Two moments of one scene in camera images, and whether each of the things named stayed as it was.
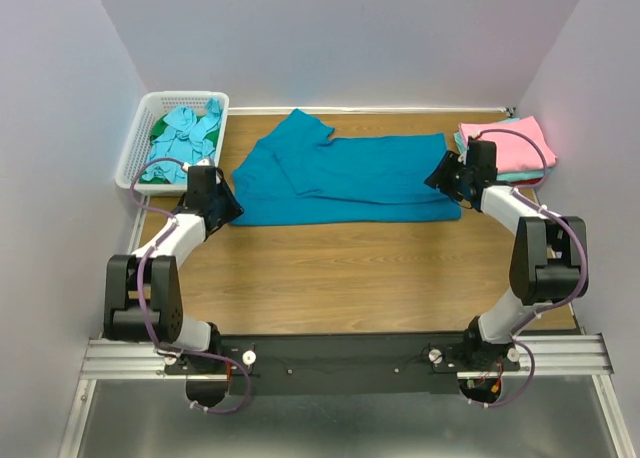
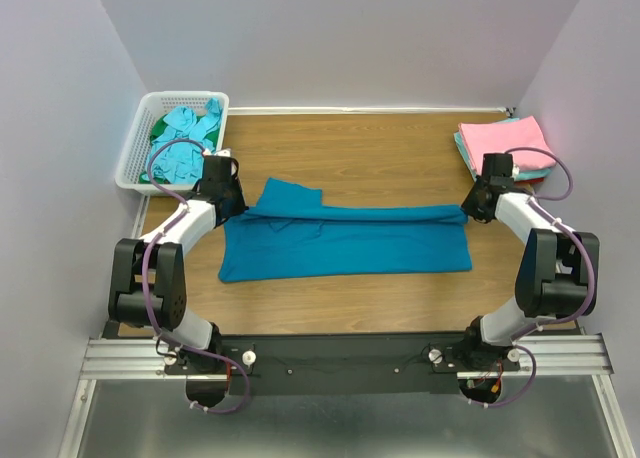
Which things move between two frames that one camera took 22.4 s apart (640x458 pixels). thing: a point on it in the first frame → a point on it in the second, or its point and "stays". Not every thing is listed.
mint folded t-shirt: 506,176 stays
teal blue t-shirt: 303,174 → 289,233
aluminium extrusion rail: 539,355 stays
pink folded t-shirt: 514,152 stays
